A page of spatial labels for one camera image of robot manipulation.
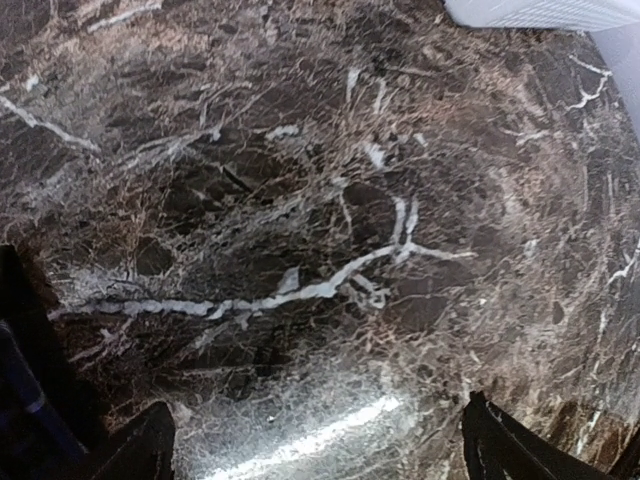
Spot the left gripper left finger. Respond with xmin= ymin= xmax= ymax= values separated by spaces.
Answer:
xmin=89 ymin=401 xmax=175 ymax=480

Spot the white plastic basket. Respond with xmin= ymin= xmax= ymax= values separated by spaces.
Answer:
xmin=444 ymin=0 xmax=639 ymax=31

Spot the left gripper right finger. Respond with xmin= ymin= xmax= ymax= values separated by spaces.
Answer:
xmin=462 ymin=391 xmax=610 ymax=479

